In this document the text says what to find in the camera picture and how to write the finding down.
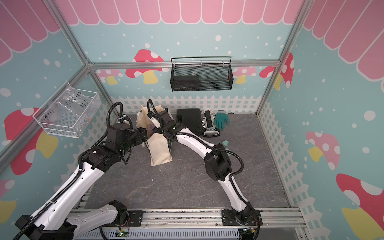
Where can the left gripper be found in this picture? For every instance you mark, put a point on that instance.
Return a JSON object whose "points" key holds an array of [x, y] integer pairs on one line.
{"points": [[140, 135]]}

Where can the cream canvas tote bag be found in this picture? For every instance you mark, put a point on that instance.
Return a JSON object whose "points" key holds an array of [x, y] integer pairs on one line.
{"points": [[157, 145]]}

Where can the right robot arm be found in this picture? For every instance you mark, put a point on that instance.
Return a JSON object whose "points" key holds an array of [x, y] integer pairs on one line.
{"points": [[221, 165]]}

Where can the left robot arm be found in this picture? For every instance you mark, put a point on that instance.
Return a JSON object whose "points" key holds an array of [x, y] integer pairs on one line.
{"points": [[51, 221]]}

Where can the plastic bag in bin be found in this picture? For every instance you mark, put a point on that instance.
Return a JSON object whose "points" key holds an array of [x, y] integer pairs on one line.
{"points": [[72, 111]]}

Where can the green hourglass far right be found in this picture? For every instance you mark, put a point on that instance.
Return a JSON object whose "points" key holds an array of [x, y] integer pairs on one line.
{"points": [[225, 143]]}

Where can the black plastic case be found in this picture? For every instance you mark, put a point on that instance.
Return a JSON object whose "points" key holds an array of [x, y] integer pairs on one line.
{"points": [[192, 119]]}

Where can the black box in basket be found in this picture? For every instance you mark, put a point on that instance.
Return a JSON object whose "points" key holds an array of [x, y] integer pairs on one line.
{"points": [[185, 83]]}

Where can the black bit holder strip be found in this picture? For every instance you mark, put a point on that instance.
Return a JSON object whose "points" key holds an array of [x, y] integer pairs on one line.
{"points": [[209, 128]]}

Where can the green rubber glove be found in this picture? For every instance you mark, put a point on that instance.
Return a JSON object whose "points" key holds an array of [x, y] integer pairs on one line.
{"points": [[221, 120]]}

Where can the black wire mesh basket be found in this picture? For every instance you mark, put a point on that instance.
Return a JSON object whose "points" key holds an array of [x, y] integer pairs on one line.
{"points": [[215, 72]]}

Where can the clear plastic wall bin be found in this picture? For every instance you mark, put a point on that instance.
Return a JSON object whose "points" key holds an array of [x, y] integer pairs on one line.
{"points": [[39, 115]]}

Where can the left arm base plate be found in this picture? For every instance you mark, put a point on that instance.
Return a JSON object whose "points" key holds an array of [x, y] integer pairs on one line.
{"points": [[132, 218]]}

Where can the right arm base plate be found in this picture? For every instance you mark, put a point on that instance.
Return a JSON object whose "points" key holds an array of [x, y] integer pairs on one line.
{"points": [[231, 217]]}

